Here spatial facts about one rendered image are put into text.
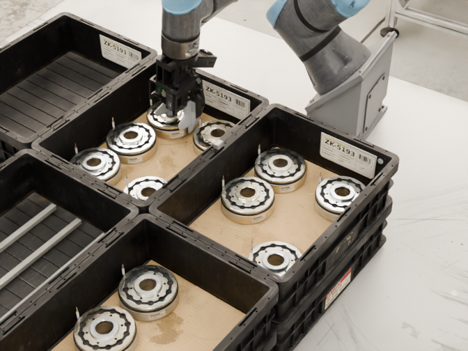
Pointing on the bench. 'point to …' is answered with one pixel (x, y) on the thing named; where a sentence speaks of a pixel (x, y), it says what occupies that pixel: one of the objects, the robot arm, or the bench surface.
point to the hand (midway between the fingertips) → (182, 121)
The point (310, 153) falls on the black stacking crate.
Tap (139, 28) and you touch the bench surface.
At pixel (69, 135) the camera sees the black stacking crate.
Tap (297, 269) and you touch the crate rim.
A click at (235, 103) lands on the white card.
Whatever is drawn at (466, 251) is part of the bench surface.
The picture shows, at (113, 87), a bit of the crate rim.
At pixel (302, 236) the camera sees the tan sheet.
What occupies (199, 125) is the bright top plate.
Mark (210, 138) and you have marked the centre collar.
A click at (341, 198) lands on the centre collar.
